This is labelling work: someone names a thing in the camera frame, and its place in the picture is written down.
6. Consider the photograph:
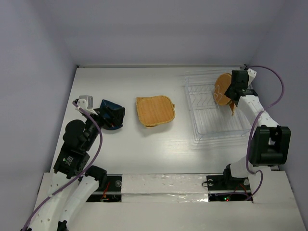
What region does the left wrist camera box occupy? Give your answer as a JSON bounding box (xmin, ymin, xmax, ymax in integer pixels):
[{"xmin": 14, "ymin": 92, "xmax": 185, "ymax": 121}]
[{"xmin": 73, "ymin": 95, "xmax": 93, "ymax": 110}]

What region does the purple cable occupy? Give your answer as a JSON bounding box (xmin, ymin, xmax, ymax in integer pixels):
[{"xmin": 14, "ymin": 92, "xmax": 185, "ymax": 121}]
[
  {"xmin": 20, "ymin": 102, "xmax": 103, "ymax": 231},
  {"xmin": 245, "ymin": 65, "xmax": 286, "ymax": 202}
]

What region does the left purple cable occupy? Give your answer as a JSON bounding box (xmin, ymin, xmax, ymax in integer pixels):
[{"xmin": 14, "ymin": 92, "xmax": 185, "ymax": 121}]
[{"xmin": 20, "ymin": 102, "xmax": 103, "ymax": 231}]

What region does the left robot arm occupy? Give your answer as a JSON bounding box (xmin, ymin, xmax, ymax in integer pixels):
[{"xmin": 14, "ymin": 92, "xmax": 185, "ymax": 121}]
[{"xmin": 22, "ymin": 105, "xmax": 125, "ymax": 231}]

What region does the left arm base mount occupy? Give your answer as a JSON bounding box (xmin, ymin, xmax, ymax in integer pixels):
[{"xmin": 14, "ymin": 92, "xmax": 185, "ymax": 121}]
[{"xmin": 86, "ymin": 174, "xmax": 122, "ymax": 203}]

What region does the dark blue plate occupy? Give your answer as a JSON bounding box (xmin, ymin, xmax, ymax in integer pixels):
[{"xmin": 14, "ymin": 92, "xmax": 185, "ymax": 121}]
[{"xmin": 100, "ymin": 99, "xmax": 125, "ymax": 130}]

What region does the square woven plate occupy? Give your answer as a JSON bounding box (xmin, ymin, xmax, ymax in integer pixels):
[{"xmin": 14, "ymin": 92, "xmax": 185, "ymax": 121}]
[
  {"xmin": 137, "ymin": 103, "xmax": 175, "ymax": 128},
  {"xmin": 136, "ymin": 95, "xmax": 176, "ymax": 128}
]

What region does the round woven plate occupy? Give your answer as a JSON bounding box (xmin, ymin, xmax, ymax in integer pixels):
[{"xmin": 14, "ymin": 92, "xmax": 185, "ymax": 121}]
[{"xmin": 213, "ymin": 73, "xmax": 231, "ymax": 105}]

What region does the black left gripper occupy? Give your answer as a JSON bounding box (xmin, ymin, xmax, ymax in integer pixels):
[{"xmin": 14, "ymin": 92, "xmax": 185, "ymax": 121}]
[{"xmin": 83, "ymin": 104, "xmax": 125, "ymax": 150}]

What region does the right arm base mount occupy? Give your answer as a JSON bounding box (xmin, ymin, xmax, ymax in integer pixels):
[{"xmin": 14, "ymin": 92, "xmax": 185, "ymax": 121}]
[{"xmin": 202, "ymin": 175, "xmax": 252, "ymax": 202}]

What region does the small woven plate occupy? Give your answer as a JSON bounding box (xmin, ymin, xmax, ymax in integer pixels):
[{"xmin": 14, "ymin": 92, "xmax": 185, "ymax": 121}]
[{"xmin": 229, "ymin": 102, "xmax": 236, "ymax": 116}]

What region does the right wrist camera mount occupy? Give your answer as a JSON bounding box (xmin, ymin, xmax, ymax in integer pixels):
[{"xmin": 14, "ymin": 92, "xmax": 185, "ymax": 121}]
[{"xmin": 247, "ymin": 68, "xmax": 257, "ymax": 86}]

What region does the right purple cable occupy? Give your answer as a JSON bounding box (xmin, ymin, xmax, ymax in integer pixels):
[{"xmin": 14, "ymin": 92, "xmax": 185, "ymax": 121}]
[{"xmin": 245, "ymin": 65, "xmax": 286, "ymax": 202}]

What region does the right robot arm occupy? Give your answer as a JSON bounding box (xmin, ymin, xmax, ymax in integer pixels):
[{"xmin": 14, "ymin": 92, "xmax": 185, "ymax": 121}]
[{"xmin": 221, "ymin": 69, "xmax": 291, "ymax": 189}]

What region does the clear wire dish rack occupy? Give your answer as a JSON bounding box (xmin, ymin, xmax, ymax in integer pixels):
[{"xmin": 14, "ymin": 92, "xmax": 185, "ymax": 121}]
[{"xmin": 185, "ymin": 69, "xmax": 251, "ymax": 141}]

